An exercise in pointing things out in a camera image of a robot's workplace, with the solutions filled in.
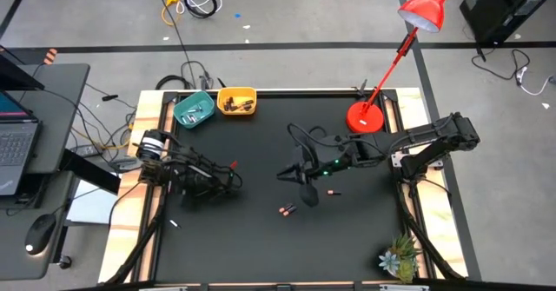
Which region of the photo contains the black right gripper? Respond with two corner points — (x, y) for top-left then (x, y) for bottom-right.
(276, 139), (361, 183)

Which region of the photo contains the teal plastic bin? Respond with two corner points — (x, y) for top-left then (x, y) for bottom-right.
(172, 90), (216, 130)

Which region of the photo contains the yellow plastic bin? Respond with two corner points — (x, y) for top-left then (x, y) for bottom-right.
(215, 86), (258, 116)

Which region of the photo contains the white sheet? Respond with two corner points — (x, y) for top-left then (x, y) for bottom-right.
(67, 180), (121, 226)

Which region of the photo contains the grey power strip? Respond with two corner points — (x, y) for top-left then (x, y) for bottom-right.
(73, 144), (103, 158)

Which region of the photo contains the green succulent plant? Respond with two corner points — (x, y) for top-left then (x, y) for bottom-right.
(376, 232), (423, 284)

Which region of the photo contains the black side desk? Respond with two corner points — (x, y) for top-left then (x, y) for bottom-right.
(0, 63), (91, 281)

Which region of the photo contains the black computer mouse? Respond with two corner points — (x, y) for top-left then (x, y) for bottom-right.
(24, 213), (58, 256)

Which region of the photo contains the grey laptop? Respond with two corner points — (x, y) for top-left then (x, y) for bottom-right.
(0, 89), (43, 196)

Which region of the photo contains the black desk monitor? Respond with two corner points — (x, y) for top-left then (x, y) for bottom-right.
(0, 45), (44, 91)

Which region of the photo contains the black computer tower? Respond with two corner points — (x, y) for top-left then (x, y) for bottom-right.
(459, 0), (556, 44)

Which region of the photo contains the black frame strut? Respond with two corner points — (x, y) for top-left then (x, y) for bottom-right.
(106, 175), (169, 284)
(397, 182), (465, 281)

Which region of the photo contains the black cable coil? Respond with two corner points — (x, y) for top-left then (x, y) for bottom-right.
(183, 0), (218, 19)

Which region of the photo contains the black floor cable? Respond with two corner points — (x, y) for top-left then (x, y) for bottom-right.
(471, 47), (532, 83)

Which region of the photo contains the white floor cable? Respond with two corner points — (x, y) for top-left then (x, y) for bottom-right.
(516, 64), (556, 96)

